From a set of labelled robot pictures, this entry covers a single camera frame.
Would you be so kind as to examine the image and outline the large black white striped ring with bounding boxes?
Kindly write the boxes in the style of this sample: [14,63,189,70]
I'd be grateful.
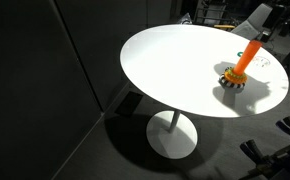
[218,73,247,90]

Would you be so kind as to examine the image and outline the orange peg stand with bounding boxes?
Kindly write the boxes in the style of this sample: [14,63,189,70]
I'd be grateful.
[223,39,263,85]

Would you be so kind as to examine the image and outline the yellow orange bar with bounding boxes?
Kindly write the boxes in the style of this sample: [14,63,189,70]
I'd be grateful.
[213,24,236,30]

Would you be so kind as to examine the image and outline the grey chair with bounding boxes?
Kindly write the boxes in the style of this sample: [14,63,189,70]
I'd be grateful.
[230,3,273,41]

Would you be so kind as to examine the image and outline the black rectangular device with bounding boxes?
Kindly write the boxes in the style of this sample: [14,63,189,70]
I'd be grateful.
[262,4,285,31]

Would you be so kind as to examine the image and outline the white table pedestal base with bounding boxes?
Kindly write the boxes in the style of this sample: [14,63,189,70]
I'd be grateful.
[146,109,199,160]

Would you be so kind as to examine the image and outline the dark metal frame chair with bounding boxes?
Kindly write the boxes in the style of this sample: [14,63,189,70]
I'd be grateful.
[193,0,229,26]

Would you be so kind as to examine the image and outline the clear plastic ring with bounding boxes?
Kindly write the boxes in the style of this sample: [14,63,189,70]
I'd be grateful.
[252,55,272,69]

